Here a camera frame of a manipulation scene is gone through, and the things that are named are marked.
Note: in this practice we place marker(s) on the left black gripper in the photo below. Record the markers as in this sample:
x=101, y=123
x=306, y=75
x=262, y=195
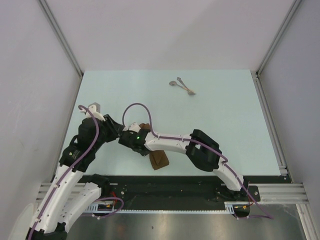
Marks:
x=115, y=128

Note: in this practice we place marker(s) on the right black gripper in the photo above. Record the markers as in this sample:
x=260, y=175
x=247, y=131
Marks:
x=144, y=154

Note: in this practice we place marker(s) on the brown cloth napkin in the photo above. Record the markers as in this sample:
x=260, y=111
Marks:
x=158, y=159

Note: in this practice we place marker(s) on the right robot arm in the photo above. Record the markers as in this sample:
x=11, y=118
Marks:
x=202, y=151

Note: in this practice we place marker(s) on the silver metal fork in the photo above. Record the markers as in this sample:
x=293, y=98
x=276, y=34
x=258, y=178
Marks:
x=183, y=85

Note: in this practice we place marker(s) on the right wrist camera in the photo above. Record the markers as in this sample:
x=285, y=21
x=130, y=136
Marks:
x=134, y=127

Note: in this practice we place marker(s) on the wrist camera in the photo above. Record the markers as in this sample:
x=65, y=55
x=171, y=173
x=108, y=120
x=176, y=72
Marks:
x=94, y=108
x=134, y=127

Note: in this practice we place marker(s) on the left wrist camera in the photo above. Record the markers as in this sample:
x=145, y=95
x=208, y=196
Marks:
x=94, y=108

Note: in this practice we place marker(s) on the spoon with pink handle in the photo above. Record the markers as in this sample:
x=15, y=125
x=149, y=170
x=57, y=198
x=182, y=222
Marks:
x=174, y=83

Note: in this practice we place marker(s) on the grey slotted cable duct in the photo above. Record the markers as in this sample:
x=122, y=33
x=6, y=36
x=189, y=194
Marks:
x=228, y=209

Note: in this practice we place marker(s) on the left aluminium frame post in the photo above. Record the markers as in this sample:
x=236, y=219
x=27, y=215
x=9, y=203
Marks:
x=49, y=15

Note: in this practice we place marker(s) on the aluminium frame post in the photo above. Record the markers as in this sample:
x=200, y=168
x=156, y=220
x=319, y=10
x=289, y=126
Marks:
x=49, y=15
x=296, y=4

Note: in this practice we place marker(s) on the right aluminium frame post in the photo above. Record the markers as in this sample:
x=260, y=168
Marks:
x=296, y=4

